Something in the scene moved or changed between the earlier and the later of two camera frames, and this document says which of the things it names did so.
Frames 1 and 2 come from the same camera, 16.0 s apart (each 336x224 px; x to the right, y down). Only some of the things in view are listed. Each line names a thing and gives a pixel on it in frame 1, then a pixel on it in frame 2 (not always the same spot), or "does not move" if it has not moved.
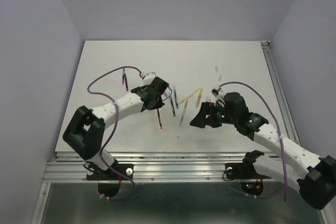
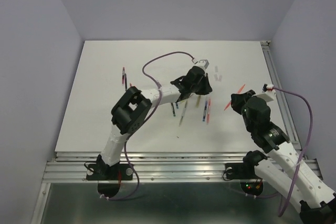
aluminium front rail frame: x=70 y=166 does not move
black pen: x=126 y=82 does not move
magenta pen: x=123 y=76 does not move
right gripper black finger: x=200 y=120 -> x=238 y=100
